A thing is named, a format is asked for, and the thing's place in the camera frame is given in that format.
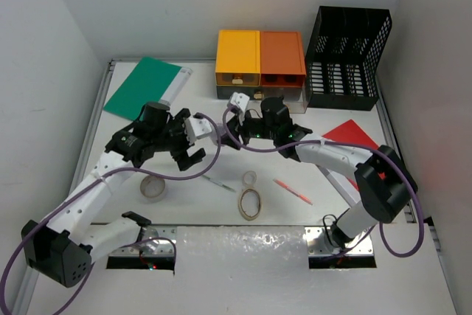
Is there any thin brown tape ring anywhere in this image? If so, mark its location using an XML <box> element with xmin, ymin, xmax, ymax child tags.
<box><xmin>237</xmin><ymin>187</ymin><xmax>265</xmax><ymax>221</ymax></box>

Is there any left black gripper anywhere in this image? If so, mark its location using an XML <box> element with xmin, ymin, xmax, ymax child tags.
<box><xmin>152</xmin><ymin>110</ymin><xmax>204</xmax><ymax>170</ymax></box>

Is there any purple cable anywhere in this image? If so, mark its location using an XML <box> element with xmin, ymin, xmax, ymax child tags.
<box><xmin>221</xmin><ymin>105</ymin><xmax>425</xmax><ymax>257</ymax></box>
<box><xmin>0</xmin><ymin>111</ymin><xmax>223</xmax><ymax>315</ymax></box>

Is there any yellow drawer box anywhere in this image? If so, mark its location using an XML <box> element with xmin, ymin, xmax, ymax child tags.
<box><xmin>215</xmin><ymin>30</ymin><xmax>261</xmax><ymax>86</ymax></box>

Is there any black mesh file rack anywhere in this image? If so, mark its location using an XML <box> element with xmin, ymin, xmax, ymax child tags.
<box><xmin>305</xmin><ymin>6</ymin><xmax>392</xmax><ymax>111</ymax></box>

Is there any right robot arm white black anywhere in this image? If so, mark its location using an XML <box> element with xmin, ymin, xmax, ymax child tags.
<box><xmin>223</xmin><ymin>92</ymin><xmax>422</xmax><ymax>249</ymax></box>

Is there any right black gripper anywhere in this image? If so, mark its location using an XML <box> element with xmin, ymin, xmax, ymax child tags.
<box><xmin>219</xmin><ymin>106</ymin><xmax>278</xmax><ymax>148</ymax></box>

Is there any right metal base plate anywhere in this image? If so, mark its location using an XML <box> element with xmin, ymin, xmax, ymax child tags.
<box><xmin>303</xmin><ymin>226</ymin><xmax>375</xmax><ymax>257</ymax></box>

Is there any small white tape roll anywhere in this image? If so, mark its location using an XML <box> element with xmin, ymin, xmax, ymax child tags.
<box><xmin>242</xmin><ymin>170</ymin><xmax>257</xmax><ymax>188</ymax></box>

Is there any green white pen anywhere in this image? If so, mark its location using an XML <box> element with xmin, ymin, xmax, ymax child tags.
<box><xmin>202</xmin><ymin>175</ymin><xmax>237</xmax><ymax>193</ymax></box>

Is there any metal base plate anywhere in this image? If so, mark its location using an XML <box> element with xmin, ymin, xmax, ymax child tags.
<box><xmin>109</xmin><ymin>226</ymin><xmax>177</xmax><ymax>257</ymax></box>
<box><xmin>303</xmin><ymin>226</ymin><xmax>375</xmax><ymax>257</ymax></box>

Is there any green clip file folder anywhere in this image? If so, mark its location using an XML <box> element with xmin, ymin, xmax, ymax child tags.
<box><xmin>104</xmin><ymin>58</ymin><xmax>192</xmax><ymax>120</ymax></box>

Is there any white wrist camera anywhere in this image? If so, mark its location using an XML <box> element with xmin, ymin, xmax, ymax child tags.
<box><xmin>227</xmin><ymin>92</ymin><xmax>250</xmax><ymax>113</ymax></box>
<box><xmin>184</xmin><ymin>117</ymin><xmax>212</xmax><ymax>145</ymax></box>

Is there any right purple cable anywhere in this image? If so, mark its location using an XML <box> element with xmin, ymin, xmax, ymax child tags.
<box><xmin>221</xmin><ymin>105</ymin><xmax>425</xmax><ymax>257</ymax></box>

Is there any white foam front board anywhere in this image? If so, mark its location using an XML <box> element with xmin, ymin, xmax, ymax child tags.
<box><xmin>25</xmin><ymin>224</ymin><xmax>458</xmax><ymax>315</ymax></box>

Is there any wide clear tape roll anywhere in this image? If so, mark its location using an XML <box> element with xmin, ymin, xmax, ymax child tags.
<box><xmin>139</xmin><ymin>176</ymin><xmax>167</xmax><ymax>204</ymax></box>

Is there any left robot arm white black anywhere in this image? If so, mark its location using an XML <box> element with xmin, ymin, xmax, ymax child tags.
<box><xmin>19</xmin><ymin>103</ymin><xmax>214</xmax><ymax>288</ymax></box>

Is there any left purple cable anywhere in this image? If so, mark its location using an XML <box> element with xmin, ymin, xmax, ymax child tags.
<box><xmin>0</xmin><ymin>111</ymin><xmax>223</xmax><ymax>315</ymax></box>

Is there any transparent grey drawer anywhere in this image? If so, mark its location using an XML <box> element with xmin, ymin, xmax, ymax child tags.
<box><xmin>216</xmin><ymin>86</ymin><xmax>264</xmax><ymax>100</ymax></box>
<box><xmin>257</xmin><ymin>86</ymin><xmax>308</xmax><ymax>114</ymax></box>

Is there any orange red pen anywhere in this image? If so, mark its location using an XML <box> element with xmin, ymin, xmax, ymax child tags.
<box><xmin>273</xmin><ymin>179</ymin><xmax>313</xmax><ymax>205</ymax></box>

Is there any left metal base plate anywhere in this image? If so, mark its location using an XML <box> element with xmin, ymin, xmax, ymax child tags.
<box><xmin>109</xmin><ymin>226</ymin><xmax>177</xmax><ymax>257</ymax></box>

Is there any orange drawer box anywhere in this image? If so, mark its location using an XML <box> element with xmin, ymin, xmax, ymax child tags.
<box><xmin>260</xmin><ymin>31</ymin><xmax>306</xmax><ymax>88</ymax></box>

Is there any red clip file folder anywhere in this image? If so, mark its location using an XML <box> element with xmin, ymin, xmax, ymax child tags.
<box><xmin>318</xmin><ymin>120</ymin><xmax>379</xmax><ymax>207</ymax></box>

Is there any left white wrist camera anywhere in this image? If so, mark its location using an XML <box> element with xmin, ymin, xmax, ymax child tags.
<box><xmin>184</xmin><ymin>117</ymin><xmax>212</xmax><ymax>145</ymax></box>

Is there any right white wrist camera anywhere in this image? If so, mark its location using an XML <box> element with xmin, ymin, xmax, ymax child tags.
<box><xmin>227</xmin><ymin>92</ymin><xmax>250</xmax><ymax>113</ymax></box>

